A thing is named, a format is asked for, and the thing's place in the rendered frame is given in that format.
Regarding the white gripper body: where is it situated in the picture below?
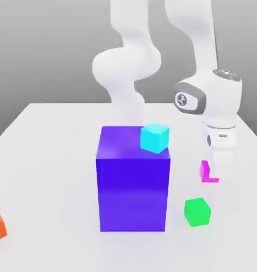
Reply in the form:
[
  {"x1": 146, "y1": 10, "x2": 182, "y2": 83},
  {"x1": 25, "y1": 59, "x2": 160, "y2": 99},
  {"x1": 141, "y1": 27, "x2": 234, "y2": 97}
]
[{"x1": 208, "y1": 148, "x2": 235, "y2": 179}]

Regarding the small magenta cube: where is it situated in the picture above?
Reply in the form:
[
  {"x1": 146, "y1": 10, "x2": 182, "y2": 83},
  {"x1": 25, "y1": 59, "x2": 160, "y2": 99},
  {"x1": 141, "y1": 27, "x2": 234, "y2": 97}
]
[{"x1": 200, "y1": 160, "x2": 220, "y2": 183}]

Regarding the small green cube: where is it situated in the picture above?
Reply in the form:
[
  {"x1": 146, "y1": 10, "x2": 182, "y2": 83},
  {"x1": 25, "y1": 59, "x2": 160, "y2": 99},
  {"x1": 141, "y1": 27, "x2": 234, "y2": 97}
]
[{"x1": 183, "y1": 197, "x2": 212, "y2": 228}]

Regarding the small cyan cube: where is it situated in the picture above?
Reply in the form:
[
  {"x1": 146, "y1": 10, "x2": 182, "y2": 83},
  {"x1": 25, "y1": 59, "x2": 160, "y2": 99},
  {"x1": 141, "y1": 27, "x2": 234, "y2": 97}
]
[{"x1": 140, "y1": 122, "x2": 170, "y2": 155}]

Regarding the large blue box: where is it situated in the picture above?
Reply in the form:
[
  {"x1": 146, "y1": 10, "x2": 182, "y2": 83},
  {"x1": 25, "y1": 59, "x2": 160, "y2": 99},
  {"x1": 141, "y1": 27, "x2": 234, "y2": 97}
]
[{"x1": 96, "y1": 125, "x2": 172, "y2": 233}]

